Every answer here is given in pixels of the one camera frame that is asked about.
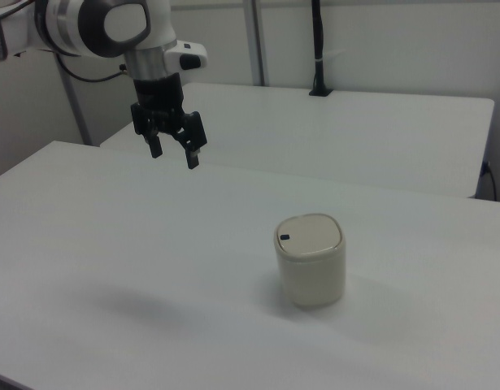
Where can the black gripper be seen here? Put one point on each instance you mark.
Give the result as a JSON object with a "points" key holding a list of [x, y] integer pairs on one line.
{"points": [[160, 101]]}

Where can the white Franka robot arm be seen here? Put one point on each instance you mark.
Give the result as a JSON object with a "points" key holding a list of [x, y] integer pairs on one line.
{"points": [[91, 24]]}

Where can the beige desktop trash bin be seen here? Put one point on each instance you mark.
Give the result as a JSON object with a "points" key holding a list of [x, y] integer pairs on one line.
{"points": [[309, 260]]}

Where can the white side table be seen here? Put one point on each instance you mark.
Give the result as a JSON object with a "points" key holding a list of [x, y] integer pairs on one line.
{"points": [[298, 134]]}

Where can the grey aluminium frame post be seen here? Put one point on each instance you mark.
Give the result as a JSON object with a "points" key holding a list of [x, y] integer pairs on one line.
{"points": [[255, 40]]}

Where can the black camera stand pole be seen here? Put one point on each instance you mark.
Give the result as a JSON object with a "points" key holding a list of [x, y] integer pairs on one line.
{"points": [[319, 48]]}

